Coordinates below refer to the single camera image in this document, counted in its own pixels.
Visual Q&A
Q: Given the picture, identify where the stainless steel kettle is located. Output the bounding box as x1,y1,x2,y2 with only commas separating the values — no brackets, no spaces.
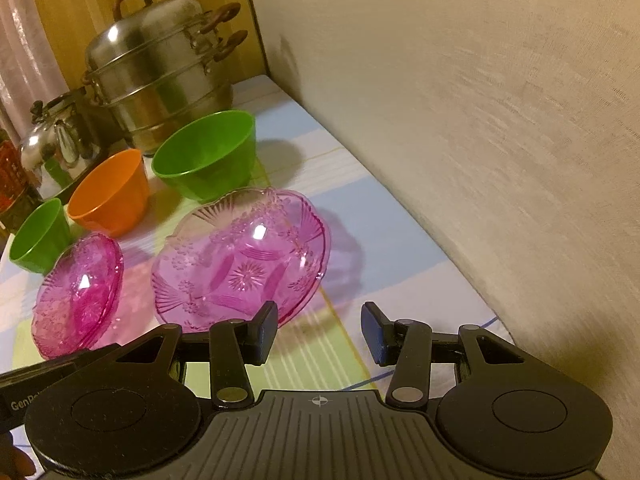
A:
20,87,121,206

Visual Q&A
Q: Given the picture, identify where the large green plastic bowl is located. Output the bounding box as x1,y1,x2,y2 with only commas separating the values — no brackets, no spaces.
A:
151,110,257,202

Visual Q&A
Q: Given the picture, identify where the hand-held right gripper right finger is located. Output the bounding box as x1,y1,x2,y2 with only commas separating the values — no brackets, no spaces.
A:
361,301,526,406

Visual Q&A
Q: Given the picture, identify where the pink curtain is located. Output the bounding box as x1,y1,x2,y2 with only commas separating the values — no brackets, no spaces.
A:
0,0,68,128

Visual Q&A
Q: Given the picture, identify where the small green plastic bowl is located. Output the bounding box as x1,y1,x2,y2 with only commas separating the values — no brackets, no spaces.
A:
9,197,72,275

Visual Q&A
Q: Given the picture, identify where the person's left hand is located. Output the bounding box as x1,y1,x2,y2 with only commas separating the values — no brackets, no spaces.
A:
0,432,39,480

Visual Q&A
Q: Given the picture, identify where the large pink glass plate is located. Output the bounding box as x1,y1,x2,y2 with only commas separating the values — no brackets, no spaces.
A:
151,186,332,332

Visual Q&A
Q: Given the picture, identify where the stainless steel steamer pot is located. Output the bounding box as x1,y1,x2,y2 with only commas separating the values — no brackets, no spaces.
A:
82,0,249,157

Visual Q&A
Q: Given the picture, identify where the checked pastel tablecloth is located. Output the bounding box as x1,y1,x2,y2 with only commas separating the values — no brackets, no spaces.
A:
0,74,512,461

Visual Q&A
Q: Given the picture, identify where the orange plastic bowl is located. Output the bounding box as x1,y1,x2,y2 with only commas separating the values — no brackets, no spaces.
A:
67,148,150,237

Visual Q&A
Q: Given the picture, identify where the small pink glass plate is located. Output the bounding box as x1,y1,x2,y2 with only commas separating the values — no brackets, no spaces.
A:
31,232,125,360

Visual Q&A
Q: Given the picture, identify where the red label glass bottle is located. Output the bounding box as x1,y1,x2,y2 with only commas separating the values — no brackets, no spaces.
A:
0,127,42,236

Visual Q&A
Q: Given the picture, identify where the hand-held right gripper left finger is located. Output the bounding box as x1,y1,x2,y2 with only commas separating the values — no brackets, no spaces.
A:
114,301,279,406

